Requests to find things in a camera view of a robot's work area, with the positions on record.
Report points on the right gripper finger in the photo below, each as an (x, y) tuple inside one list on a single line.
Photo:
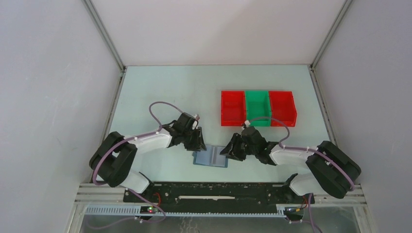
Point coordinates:
[(234, 146), (238, 157)]

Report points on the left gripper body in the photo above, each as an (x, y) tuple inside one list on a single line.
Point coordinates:
[(190, 137)]

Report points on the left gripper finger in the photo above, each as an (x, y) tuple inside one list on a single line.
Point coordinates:
[(199, 140), (190, 147)]

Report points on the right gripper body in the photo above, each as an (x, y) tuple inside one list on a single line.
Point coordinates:
[(250, 150)]

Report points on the blue leather card holder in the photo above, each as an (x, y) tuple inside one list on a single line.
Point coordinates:
[(210, 157)]

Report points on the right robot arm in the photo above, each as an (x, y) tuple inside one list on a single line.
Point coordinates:
[(329, 169)]

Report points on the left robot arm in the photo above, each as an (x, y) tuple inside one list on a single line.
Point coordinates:
[(112, 161)]

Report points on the green bin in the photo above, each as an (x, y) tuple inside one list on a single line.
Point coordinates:
[(258, 108)]

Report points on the left red bin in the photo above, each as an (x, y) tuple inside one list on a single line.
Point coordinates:
[(233, 108)]

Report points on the red bin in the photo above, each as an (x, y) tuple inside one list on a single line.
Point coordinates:
[(233, 108), (283, 107)]

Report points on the right red bin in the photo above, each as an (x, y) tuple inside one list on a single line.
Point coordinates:
[(283, 107)]

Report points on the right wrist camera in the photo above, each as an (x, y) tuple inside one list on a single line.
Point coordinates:
[(247, 124)]

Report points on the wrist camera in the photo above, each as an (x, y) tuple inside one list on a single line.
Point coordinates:
[(196, 117), (247, 124)]

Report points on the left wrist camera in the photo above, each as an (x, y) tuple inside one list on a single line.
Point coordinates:
[(196, 117)]

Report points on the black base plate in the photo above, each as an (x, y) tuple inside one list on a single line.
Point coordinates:
[(219, 197)]

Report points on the slotted cable duct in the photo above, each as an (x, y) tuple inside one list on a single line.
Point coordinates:
[(112, 210)]

